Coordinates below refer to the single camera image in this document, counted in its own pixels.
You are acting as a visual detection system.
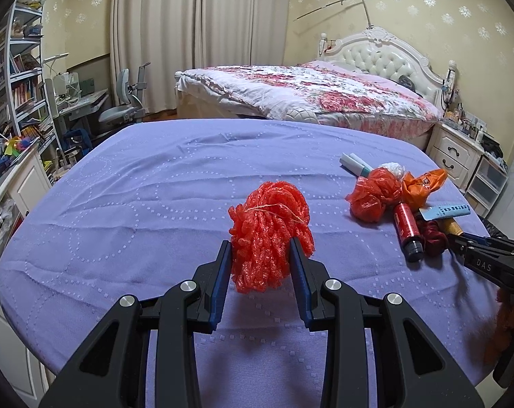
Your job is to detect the bottles on nightstand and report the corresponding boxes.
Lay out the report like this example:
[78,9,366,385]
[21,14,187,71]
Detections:
[441,105,488,142]

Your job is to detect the metal canopy rod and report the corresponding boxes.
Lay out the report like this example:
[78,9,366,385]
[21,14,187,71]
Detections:
[296,0,375,29]

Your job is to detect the bed with floral quilt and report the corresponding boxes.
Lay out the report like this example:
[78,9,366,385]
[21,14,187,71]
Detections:
[174,61,441,142]

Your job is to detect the plastic drawer unit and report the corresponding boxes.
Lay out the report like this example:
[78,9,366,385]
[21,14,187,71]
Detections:
[466,155,509,218]

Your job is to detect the flat white tube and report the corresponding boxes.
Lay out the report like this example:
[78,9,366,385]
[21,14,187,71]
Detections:
[339,152,362,171]

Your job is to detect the orange snack bag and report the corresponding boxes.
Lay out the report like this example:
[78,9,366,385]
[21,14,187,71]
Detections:
[400,168,448,211]

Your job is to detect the white tufted bed headboard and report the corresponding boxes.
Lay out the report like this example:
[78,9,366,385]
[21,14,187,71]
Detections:
[318,26,448,116]

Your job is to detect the light blue tube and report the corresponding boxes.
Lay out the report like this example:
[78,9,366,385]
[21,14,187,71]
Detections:
[419,203,471,221]

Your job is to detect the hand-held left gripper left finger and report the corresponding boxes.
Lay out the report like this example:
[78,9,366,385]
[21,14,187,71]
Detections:
[39,240,233,408]

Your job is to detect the grey desk chair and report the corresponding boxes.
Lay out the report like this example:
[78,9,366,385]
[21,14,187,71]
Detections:
[97,62,152,127]

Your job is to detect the white low cabinet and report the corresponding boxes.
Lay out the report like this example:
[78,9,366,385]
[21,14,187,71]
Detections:
[0,148,54,394]

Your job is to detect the red bottle black cap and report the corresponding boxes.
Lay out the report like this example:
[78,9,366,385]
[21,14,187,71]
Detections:
[393,203,425,263]

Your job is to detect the dark red yarn bundle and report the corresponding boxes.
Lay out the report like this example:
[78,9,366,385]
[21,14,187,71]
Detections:
[414,218,447,258]

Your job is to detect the white nightstand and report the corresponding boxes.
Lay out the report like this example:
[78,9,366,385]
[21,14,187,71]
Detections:
[426,121,486,193]

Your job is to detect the white round patterned cushion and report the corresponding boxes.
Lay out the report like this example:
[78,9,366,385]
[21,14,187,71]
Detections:
[282,106,322,126]

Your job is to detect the white bookshelf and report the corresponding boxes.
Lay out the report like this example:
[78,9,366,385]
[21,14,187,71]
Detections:
[0,2,59,159]

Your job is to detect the beige curtains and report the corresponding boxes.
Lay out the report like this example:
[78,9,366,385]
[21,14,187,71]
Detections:
[109,0,292,120]

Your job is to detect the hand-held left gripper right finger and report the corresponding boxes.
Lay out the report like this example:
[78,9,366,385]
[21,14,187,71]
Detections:
[290,237,484,408]

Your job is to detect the pile of colourful toys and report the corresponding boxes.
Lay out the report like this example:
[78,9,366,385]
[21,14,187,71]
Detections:
[0,122,37,176]

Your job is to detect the red crumpled plastic bag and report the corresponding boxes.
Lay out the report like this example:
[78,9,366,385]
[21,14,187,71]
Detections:
[346,167,405,223]

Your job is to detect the white desk lamp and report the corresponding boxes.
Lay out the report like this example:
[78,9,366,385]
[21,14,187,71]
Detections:
[42,53,71,78]

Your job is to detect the white teal tube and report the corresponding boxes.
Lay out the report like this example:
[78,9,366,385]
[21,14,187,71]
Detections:
[349,156,374,178]

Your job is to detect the grey study desk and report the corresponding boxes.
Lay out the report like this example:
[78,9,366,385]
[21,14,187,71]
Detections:
[49,88,112,137]

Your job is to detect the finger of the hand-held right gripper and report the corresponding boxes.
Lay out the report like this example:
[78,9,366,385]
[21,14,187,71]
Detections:
[452,242,514,274]
[447,232,514,253]

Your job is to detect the red foam net bundle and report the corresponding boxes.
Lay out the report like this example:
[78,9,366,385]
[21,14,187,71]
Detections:
[228,181,316,294]

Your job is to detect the white crumpled paper ball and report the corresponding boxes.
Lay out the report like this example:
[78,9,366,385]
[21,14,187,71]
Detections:
[380,162,406,179]

